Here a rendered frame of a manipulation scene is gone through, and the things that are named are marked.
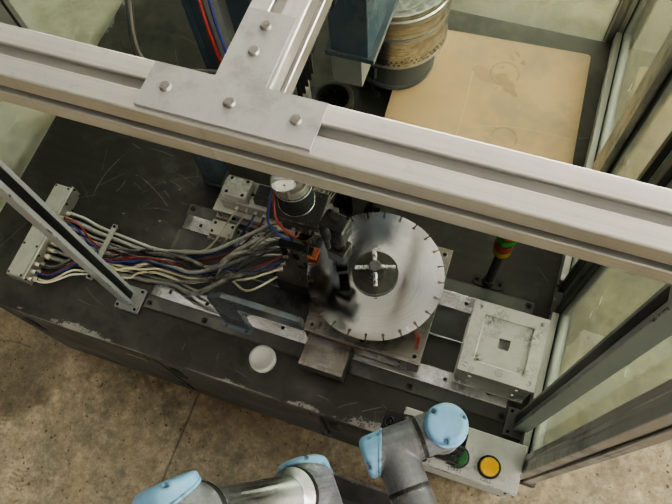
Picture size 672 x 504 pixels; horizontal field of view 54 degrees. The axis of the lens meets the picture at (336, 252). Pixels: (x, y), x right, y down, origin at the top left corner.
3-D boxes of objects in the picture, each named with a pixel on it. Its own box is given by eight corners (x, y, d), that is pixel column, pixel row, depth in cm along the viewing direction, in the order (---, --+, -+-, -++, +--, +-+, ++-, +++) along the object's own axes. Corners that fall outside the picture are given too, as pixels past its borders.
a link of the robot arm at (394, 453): (378, 499, 111) (439, 475, 112) (355, 434, 115) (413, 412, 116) (378, 501, 118) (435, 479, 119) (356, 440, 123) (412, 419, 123)
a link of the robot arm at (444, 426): (414, 410, 115) (459, 393, 115) (411, 420, 125) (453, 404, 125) (431, 454, 112) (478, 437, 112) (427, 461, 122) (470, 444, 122)
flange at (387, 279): (349, 256, 161) (348, 252, 159) (394, 249, 161) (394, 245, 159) (355, 299, 157) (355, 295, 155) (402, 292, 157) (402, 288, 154)
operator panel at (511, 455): (515, 453, 160) (528, 446, 146) (504, 499, 156) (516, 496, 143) (404, 416, 165) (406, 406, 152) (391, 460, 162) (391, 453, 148)
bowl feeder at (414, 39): (456, 34, 210) (469, -59, 177) (429, 112, 199) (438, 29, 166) (363, 14, 216) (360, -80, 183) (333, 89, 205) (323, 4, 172)
